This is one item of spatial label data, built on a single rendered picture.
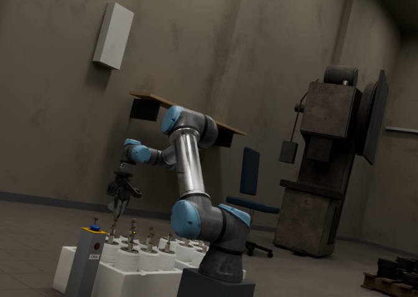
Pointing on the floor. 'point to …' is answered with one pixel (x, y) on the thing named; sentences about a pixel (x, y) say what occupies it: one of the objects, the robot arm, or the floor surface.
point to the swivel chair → (249, 172)
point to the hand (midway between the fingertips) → (117, 216)
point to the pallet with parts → (394, 277)
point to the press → (328, 157)
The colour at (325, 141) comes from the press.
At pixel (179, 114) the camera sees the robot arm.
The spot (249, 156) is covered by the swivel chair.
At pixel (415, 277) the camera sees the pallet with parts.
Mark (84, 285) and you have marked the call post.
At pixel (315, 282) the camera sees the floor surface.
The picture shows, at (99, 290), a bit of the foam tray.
